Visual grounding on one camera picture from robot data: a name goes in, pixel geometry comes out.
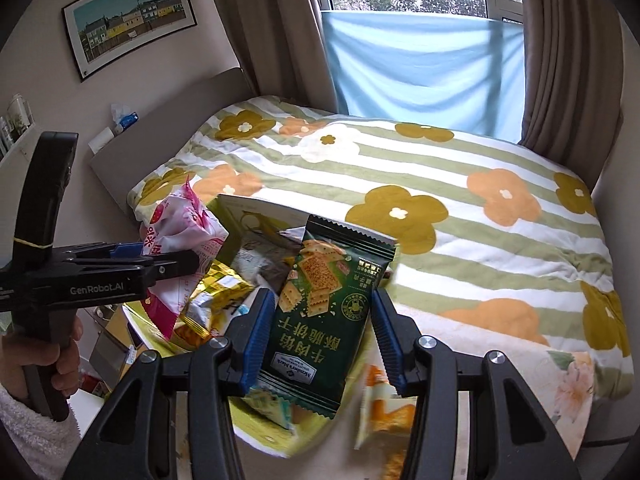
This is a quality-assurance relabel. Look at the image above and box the white text snack bag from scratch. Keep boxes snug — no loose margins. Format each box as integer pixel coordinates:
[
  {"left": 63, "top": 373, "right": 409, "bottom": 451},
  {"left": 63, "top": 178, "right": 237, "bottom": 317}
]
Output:
[{"left": 231, "top": 226, "right": 305, "bottom": 292}]

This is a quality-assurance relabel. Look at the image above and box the blue window cloth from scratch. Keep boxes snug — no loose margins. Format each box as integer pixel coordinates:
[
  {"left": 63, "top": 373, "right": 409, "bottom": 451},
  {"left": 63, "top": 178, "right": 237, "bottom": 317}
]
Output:
[{"left": 322, "top": 10, "right": 525, "bottom": 143}]

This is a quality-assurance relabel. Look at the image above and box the blue white bottle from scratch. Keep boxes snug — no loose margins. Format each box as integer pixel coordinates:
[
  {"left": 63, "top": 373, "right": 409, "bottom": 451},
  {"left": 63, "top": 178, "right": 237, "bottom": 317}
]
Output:
[{"left": 114, "top": 112, "right": 139, "bottom": 136}]

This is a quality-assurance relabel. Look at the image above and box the brown curtain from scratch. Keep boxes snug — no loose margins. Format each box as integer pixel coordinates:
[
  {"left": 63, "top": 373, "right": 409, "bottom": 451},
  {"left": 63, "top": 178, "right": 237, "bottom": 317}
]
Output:
[
  {"left": 521, "top": 0, "right": 624, "bottom": 188},
  {"left": 214, "top": 0, "right": 337, "bottom": 112}
]

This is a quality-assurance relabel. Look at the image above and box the brown right curtain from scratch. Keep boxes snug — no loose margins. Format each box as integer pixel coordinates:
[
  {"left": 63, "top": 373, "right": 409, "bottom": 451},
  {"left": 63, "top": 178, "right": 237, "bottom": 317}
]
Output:
[{"left": 521, "top": 0, "right": 624, "bottom": 188}]

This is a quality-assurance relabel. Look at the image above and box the orange chips snack bag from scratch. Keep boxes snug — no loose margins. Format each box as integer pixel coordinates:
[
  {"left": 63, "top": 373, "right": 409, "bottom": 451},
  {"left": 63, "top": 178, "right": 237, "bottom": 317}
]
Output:
[{"left": 355, "top": 364, "right": 416, "bottom": 479}]

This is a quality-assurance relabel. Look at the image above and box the floral beige tray cloth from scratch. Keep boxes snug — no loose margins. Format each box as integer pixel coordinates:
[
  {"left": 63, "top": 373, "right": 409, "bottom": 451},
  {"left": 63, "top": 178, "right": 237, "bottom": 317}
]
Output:
[{"left": 357, "top": 304, "right": 594, "bottom": 479}]

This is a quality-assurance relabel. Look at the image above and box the pink white snack bag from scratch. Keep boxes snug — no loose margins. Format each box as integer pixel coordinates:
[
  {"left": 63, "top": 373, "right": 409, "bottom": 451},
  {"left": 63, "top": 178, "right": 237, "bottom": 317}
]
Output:
[{"left": 142, "top": 182, "right": 229, "bottom": 338}]

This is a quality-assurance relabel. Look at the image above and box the yellow gold snack bag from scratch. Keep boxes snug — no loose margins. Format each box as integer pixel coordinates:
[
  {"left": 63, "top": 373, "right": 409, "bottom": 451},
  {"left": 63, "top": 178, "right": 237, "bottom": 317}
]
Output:
[{"left": 171, "top": 260, "right": 255, "bottom": 351}]

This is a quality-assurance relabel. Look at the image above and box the brown left curtain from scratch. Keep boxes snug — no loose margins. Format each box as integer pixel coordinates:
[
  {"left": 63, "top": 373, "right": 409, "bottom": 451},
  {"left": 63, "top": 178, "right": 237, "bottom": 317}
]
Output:
[{"left": 214, "top": 0, "right": 337, "bottom": 112}]

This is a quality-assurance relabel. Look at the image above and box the grey bed headboard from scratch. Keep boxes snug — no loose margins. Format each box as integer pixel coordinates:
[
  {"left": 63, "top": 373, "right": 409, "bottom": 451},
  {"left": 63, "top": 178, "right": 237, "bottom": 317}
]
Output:
[{"left": 90, "top": 67, "right": 254, "bottom": 218}]

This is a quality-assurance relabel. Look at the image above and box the dark green cracker bag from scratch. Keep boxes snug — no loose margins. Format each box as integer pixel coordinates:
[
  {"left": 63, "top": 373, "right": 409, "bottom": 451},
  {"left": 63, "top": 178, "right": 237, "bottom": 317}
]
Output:
[{"left": 257, "top": 214, "right": 396, "bottom": 418}]

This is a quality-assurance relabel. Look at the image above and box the green cardboard box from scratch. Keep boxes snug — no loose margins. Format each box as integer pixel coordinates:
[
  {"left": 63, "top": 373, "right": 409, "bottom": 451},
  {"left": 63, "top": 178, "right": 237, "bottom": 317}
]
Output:
[{"left": 119, "top": 193, "right": 371, "bottom": 458}]

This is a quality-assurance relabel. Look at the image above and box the white fluffy sleeve forearm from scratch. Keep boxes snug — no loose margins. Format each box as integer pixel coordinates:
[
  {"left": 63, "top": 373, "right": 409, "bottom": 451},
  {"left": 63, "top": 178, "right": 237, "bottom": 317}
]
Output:
[{"left": 1, "top": 387, "right": 81, "bottom": 479}]

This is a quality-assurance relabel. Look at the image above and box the blue white snack bag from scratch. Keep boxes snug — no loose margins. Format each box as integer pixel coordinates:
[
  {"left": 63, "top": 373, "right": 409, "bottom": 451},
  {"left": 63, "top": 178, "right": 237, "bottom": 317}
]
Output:
[{"left": 243, "top": 388, "right": 294, "bottom": 431}]

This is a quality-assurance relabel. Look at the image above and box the framed town picture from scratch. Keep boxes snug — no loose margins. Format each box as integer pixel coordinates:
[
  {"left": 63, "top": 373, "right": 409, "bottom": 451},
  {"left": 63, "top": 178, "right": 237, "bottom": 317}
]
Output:
[{"left": 62, "top": 0, "right": 198, "bottom": 80}]

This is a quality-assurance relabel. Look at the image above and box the person left hand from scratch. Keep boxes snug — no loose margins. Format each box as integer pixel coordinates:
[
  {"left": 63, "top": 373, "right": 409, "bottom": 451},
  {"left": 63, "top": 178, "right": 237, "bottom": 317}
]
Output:
[{"left": 1, "top": 316, "right": 84, "bottom": 403}]

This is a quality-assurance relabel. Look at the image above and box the flower striped bed quilt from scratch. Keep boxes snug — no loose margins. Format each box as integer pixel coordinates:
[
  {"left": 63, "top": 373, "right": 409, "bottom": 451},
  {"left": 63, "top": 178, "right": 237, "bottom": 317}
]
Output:
[{"left": 124, "top": 94, "right": 633, "bottom": 361}]

